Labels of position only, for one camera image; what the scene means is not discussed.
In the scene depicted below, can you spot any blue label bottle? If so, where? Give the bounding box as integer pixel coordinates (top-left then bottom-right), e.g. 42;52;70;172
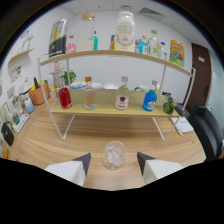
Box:
138;35;149;55

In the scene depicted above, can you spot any large white milk bottle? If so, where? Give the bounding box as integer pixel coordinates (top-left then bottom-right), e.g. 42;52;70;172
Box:
114;10;137;53

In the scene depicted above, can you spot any amber syrup bottle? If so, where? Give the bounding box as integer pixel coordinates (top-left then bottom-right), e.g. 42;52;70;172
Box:
109;34;116;51

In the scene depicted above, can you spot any wide white bowl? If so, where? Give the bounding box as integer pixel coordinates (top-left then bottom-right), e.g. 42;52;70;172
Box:
102;82;120;90

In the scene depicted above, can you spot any clear glass with ice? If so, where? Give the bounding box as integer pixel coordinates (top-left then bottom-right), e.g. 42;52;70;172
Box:
101;140;127;171

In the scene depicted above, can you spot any green potted plant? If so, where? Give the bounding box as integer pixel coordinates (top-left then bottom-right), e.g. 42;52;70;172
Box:
60;69;77;85

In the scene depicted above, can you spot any clear bottle with red label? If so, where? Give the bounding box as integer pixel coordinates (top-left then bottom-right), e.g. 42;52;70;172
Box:
114;76;130;111

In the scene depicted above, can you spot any black cylinder tool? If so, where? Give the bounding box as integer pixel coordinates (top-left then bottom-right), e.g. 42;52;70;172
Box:
175;103;191;119

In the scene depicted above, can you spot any brown door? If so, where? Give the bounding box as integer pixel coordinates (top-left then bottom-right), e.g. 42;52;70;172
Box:
184;43;213;114

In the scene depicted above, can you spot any clear bottle with green cap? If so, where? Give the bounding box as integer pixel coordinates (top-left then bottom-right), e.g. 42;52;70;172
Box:
147;29;159;57

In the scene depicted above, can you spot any large yellow cartoon can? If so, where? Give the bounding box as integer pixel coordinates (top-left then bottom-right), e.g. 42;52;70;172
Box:
169;39;186;68

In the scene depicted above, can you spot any pink liquid bottle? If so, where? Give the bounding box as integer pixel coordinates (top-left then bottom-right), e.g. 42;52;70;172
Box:
65;34;77;55

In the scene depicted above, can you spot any small light blue bottle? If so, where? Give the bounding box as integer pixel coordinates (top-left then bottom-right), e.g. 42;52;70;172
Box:
24;97;35;114

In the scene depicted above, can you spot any clear bottle with blue cap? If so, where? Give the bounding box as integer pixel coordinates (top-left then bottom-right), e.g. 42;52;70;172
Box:
158;41;168;60

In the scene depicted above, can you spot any black sofa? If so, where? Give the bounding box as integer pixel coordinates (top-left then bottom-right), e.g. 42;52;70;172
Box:
191;104;224;161

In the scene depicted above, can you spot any black bag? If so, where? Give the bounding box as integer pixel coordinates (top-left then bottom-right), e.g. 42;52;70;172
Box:
0;121;15;147

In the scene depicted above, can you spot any green cup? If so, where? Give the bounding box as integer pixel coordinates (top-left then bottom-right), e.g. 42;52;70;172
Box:
134;84;150;93

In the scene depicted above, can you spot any blue liquid bottle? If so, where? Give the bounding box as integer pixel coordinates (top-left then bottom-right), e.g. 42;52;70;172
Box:
142;79;158;112

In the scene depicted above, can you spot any large black yellow can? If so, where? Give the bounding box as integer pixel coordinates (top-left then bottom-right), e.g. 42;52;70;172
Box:
48;18;70;58

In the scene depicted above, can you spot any orange pot with utensils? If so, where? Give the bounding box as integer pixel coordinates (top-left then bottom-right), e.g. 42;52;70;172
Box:
28;77;46;106

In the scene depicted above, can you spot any ceiling air vent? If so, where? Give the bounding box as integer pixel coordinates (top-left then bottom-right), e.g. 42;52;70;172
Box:
138;7;164;17

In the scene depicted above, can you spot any wooden wall shelf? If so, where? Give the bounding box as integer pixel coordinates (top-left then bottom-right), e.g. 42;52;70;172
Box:
8;48;35;64

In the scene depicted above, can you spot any glass jar with wooden lid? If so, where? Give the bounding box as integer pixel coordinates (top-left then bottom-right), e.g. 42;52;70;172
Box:
76;12;97;53

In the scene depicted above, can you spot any clear bottle with orange cap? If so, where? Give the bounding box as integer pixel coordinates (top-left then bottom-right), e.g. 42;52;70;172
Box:
83;76;98;111

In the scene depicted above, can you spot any white notebook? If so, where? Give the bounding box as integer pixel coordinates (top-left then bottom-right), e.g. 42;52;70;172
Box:
169;116;195;135

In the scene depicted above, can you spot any printed noodle bowl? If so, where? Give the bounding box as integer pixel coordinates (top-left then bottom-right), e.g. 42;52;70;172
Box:
70;81;87;90

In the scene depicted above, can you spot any red liquid bottle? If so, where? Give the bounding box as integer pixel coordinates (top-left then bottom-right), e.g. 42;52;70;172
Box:
57;82;73;110

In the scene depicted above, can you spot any small teal bottle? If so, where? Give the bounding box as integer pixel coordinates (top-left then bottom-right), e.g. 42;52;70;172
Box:
93;30;99;51

